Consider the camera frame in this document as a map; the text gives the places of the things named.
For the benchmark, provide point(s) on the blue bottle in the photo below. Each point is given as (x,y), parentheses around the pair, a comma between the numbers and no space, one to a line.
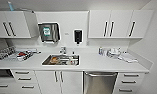
(10,6)

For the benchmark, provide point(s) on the stainless steel dishwasher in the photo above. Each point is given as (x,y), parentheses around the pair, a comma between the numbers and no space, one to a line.
(100,85)

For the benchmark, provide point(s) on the stainless steel sink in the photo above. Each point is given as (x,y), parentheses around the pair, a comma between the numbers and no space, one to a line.
(65,63)

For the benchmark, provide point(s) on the black soap dispenser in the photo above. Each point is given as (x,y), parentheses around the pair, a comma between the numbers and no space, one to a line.
(78,36)

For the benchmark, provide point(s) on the red kitchen item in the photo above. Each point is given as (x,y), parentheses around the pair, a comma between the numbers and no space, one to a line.
(23,55)

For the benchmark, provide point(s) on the chrome faucet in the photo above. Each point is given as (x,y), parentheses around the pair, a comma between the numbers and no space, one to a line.
(63,50)

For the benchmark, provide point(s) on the white wall outlet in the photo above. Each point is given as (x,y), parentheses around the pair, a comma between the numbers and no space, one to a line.
(87,42)

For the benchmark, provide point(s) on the orange food container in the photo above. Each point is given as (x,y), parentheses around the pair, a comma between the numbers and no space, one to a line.
(54,60)

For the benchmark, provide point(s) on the white wide drawer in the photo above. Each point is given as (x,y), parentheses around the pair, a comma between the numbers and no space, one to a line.
(2,88)

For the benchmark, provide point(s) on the dish drying rack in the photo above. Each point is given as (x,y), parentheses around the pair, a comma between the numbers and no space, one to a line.
(30,55)

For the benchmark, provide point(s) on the white sink base cabinet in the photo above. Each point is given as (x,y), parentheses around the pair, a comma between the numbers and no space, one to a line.
(70,83)

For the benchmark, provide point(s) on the black built-in microwave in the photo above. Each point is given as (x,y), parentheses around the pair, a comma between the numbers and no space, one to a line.
(0,74)

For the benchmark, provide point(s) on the steel paper towel dispenser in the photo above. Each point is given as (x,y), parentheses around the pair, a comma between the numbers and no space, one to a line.
(47,32)

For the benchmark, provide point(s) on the dish soap bottle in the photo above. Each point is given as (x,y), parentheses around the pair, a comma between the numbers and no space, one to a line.
(101,51)

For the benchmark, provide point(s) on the chrome sink pump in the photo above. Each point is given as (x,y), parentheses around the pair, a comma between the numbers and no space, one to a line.
(73,54)

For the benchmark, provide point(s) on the stack of white plates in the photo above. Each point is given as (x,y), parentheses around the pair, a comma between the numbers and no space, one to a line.
(114,53)

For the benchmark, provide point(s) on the white drawer stack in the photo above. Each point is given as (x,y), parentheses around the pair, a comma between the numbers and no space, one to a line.
(25,83)
(129,86)

